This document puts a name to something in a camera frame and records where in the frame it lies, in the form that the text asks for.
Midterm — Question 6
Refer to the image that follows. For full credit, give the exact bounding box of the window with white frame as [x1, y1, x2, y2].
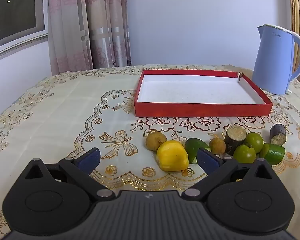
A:
[0, 0, 49, 61]

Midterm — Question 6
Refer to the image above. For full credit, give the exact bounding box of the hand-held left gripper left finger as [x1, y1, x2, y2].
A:
[24, 148, 116, 201]

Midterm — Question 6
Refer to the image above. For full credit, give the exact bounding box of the blue electric kettle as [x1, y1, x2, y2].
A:
[251, 24, 300, 96]

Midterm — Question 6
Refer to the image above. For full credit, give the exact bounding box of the large yellow jackfruit piece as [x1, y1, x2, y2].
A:
[156, 141, 190, 172]

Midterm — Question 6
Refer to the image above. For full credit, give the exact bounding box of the large brown longan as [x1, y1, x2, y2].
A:
[145, 131, 167, 152]

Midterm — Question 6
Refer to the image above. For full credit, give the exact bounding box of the small dark sugarcane piece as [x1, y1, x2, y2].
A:
[270, 124, 287, 147]

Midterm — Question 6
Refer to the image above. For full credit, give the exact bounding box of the pink floral curtain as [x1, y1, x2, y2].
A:
[47, 0, 132, 76]

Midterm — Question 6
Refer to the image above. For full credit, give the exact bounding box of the cream gold embroidered tablecloth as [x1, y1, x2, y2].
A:
[0, 64, 300, 240]

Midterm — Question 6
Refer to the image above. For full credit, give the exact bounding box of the tapered green cucumber piece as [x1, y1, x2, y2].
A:
[185, 138, 212, 165]

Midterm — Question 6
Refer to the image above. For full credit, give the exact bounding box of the cylindrical green cucumber piece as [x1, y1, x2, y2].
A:
[259, 143, 286, 166]

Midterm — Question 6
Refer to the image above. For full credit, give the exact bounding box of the red shallow cardboard box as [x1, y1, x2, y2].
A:
[134, 69, 274, 118]

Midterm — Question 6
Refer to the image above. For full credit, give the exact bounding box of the green jujube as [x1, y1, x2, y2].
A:
[233, 144, 256, 164]
[244, 132, 264, 153]

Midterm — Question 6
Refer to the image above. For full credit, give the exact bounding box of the large dark sugarcane piece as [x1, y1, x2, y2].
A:
[224, 125, 247, 156]

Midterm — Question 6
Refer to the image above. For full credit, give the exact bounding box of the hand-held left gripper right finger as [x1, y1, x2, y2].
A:
[181, 147, 278, 202]

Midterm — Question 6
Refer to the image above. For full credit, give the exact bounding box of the small brown longan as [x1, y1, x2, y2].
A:
[209, 137, 226, 155]

